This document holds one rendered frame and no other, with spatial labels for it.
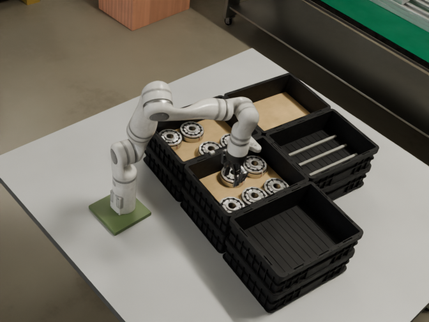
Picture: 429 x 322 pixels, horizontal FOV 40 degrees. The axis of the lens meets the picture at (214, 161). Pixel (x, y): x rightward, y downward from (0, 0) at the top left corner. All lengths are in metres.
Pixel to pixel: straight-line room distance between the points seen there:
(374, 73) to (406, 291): 2.35
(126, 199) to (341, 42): 2.80
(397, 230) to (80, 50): 2.80
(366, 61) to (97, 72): 1.96
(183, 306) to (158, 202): 0.50
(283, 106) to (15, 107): 1.91
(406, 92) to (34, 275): 2.73
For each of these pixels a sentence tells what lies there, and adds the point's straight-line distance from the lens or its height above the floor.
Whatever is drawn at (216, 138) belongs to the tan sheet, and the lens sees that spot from 2.54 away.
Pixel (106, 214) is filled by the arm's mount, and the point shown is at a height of 0.72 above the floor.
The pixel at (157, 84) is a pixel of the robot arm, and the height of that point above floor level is 1.43.
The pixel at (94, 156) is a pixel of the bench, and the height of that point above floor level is 0.70.
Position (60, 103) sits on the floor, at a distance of 4.02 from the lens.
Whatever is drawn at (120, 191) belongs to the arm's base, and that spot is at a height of 0.85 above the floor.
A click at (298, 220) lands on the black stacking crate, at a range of 2.29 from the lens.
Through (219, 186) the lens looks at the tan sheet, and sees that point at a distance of 2.33.
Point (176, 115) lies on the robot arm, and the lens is 1.79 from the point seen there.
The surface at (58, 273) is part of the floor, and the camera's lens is 3.08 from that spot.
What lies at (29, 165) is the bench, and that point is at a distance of 2.59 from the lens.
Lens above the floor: 2.49
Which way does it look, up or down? 43 degrees down
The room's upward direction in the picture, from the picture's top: 10 degrees clockwise
